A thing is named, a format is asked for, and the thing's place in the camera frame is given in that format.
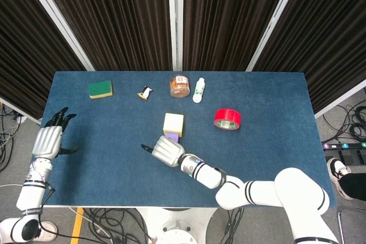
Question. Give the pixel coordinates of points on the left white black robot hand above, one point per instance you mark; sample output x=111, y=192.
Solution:
x=47, y=141

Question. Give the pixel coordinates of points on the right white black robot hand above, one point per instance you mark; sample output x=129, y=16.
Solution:
x=168, y=152

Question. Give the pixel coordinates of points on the purple cube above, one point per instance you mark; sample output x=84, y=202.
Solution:
x=172, y=136

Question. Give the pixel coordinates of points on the yellow white block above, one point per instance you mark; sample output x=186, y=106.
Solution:
x=173, y=122

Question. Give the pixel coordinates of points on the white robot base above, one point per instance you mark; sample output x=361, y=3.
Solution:
x=177, y=227

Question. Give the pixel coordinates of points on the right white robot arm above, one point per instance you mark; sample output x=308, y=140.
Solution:
x=300, y=189

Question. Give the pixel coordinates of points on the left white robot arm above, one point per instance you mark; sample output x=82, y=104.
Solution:
x=30, y=195

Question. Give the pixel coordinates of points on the blue table mat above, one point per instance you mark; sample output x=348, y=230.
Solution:
x=114, y=169

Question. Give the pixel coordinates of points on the small penguin figure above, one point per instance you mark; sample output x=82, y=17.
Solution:
x=146, y=92

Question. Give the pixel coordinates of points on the clear jar of rubber bands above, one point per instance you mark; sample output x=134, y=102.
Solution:
x=180, y=87

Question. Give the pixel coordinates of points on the small white bottle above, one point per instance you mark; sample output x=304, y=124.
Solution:
x=198, y=91

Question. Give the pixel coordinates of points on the red tape roll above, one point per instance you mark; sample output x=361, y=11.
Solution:
x=227, y=115

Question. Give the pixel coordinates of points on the green yellow sponge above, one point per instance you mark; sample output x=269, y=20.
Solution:
x=100, y=88

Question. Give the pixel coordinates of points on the plain white sneaker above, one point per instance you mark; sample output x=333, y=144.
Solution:
x=50, y=231

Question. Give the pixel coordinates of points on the yellow floor tape strip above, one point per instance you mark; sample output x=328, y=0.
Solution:
x=76, y=227

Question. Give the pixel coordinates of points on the dark curtain partition panel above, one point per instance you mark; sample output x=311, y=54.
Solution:
x=17, y=41
x=114, y=18
x=228, y=18
x=328, y=41

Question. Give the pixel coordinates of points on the white black sneaker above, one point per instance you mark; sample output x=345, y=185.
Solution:
x=338, y=169

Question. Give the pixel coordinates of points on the black foot pedal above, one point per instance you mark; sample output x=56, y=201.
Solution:
x=351, y=156

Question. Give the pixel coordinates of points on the black trouser leg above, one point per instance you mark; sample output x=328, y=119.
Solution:
x=356, y=185

